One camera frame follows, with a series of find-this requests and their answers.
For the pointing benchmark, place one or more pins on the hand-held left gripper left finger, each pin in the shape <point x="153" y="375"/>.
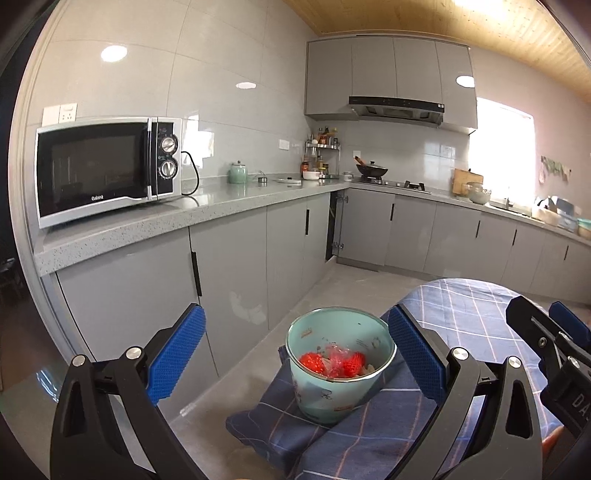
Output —
<point x="178" y="355"/>

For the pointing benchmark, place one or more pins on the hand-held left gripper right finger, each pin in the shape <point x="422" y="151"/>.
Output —
<point x="415" y="355"/>

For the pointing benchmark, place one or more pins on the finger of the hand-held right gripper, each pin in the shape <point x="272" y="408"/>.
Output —
<point x="570" y="321"/>
<point x="540" y="332"/>

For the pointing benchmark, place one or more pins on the red foam net sleeve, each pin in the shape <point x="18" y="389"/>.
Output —
<point x="354" y="364"/>

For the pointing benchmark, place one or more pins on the clear plastic bag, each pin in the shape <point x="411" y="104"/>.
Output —
<point x="334" y="357"/>

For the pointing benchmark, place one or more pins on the teal metal-rimmed bin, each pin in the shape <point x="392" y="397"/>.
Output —
<point x="332" y="401"/>

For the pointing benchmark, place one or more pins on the person's right hand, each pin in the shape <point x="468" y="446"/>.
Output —
<point x="550" y="443"/>

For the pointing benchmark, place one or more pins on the blue plaid tablecloth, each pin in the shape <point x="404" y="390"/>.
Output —
<point x="461" y="314"/>

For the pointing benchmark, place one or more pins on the grey counter base cabinets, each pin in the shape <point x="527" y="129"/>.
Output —
<point x="138" y="300"/>

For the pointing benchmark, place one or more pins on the teal plastic basin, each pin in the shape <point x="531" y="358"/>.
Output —
<point x="584" y="227"/>

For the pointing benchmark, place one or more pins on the white basin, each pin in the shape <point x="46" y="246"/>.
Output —
<point x="544" y="214"/>

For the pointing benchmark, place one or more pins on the metal mixing bowl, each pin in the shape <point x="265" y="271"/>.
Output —
<point x="479" y="194"/>

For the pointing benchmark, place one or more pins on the gas stove top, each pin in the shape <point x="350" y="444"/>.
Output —
<point x="406" y="185"/>

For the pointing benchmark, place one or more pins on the wooden cutting board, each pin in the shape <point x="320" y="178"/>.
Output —
<point x="459" y="181"/>

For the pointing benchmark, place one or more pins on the bright window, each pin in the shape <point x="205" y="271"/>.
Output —
<point x="503" y="157"/>

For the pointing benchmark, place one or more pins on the black wok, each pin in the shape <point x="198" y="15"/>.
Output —
<point x="373" y="170"/>

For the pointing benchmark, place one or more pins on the small white jar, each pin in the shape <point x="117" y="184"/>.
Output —
<point x="348" y="176"/>

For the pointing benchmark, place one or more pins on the small metal cup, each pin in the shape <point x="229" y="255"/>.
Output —
<point x="263" y="180"/>

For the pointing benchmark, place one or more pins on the silver black microwave oven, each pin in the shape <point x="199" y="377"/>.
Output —
<point x="92" y="170"/>

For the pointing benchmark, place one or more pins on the flat white plate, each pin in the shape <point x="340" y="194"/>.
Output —
<point x="287" y="181"/>

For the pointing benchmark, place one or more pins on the white red-rimmed bowl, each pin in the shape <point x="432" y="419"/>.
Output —
<point x="310" y="175"/>

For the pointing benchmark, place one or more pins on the metal spice rack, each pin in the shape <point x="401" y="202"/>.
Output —
<point x="323" y="146"/>

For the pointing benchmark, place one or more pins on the group of condiment bottles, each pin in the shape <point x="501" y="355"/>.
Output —
<point x="324" y="136"/>

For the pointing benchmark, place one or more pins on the black range hood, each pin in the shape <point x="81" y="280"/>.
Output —
<point x="397" y="110"/>

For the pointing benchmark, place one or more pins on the hanging cloths rail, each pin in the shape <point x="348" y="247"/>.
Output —
<point x="554" y="167"/>

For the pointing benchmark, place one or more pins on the double white wall socket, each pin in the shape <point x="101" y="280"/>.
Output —
<point x="60" y="114"/>

